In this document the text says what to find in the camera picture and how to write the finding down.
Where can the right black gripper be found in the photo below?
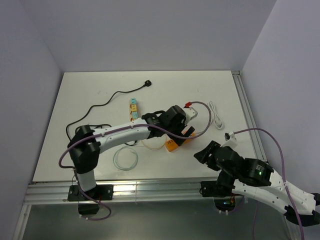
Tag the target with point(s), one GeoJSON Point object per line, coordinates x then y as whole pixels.
{"type": "Point", "coordinates": [202, 155]}

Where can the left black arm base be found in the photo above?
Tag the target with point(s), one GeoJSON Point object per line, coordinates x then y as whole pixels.
{"type": "Point", "coordinates": [101, 192]}

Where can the aluminium right side rail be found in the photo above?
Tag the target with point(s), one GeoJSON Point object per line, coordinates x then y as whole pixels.
{"type": "Point", "coordinates": [248, 115]}

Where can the beige red power strip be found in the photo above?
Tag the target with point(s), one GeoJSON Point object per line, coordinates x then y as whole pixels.
{"type": "Point", "coordinates": [131, 119]}

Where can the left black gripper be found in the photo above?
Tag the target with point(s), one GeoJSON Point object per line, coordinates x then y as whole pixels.
{"type": "Point", "coordinates": [182, 125]}

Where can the orange power strip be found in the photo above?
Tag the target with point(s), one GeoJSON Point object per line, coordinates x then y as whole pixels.
{"type": "Point", "coordinates": [171, 145]}

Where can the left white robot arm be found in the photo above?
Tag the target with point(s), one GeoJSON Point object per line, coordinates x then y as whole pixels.
{"type": "Point", "coordinates": [87, 144]}

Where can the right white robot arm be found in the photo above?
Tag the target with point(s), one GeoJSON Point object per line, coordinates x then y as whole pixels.
{"type": "Point", "coordinates": [256, 179]}

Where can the aluminium front rail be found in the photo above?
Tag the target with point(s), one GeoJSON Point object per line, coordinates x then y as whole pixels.
{"type": "Point", "coordinates": [124, 191]}

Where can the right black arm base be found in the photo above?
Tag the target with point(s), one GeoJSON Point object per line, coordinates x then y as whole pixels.
{"type": "Point", "coordinates": [221, 192]}

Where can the light teal charger with cable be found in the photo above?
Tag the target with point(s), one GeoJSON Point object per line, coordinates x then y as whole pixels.
{"type": "Point", "coordinates": [134, 115]}

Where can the aluminium rail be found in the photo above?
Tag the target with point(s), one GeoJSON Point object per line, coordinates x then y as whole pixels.
{"type": "Point", "coordinates": [124, 191]}
{"type": "Point", "coordinates": [248, 115]}

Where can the teal two-tone charger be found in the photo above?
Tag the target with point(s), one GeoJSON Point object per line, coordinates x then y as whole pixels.
{"type": "Point", "coordinates": [133, 101]}

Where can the yellow two-tone charger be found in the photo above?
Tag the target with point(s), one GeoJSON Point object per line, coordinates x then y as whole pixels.
{"type": "Point", "coordinates": [133, 108]}

